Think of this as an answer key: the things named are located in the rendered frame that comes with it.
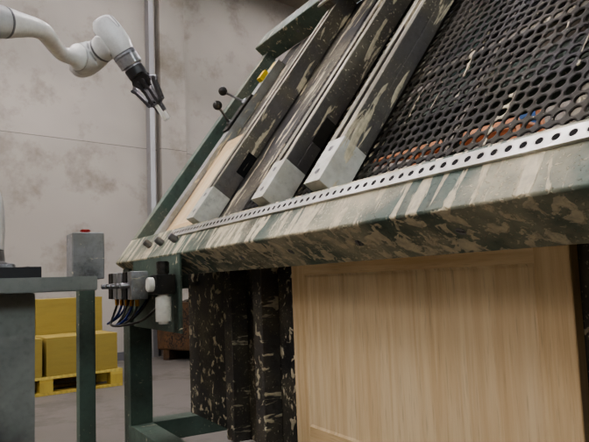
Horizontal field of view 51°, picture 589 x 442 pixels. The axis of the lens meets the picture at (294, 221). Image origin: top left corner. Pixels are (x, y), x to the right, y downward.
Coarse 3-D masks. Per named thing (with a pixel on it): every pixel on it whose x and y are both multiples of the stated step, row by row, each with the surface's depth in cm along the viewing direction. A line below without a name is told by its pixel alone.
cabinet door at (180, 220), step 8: (240, 136) 236; (232, 144) 238; (224, 152) 241; (216, 160) 241; (224, 160) 232; (216, 168) 234; (208, 176) 236; (200, 184) 237; (208, 184) 228; (200, 192) 230; (192, 200) 231; (184, 208) 232; (192, 208) 224; (176, 216) 234; (184, 216) 225; (176, 224) 227; (184, 224) 216; (192, 224) 208
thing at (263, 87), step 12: (276, 72) 264; (264, 84) 260; (252, 96) 257; (252, 108) 256; (240, 120) 252; (228, 132) 249; (216, 144) 250; (216, 156) 245; (204, 168) 242; (192, 180) 243; (192, 192) 238; (180, 204) 235; (168, 216) 234
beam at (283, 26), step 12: (312, 0) 256; (360, 0) 235; (300, 12) 260; (312, 12) 253; (324, 12) 250; (288, 24) 267; (300, 24) 263; (312, 24) 259; (264, 36) 295; (276, 36) 278; (288, 36) 274; (300, 36) 270; (264, 48) 290; (276, 48) 286; (288, 48) 281
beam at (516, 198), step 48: (576, 144) 76; (384, 192) 107; (432, 192) 95; (480, 192) 85; (528, 192) 77; (576, 192) 72; (192, 240) 183; (240, 240) 149; (288, 240) 131; (336, 240) 119; (384, 240) 108; (432, 240) 99; (480, 240) 92; (528, 240) 86; (576, 240) 80
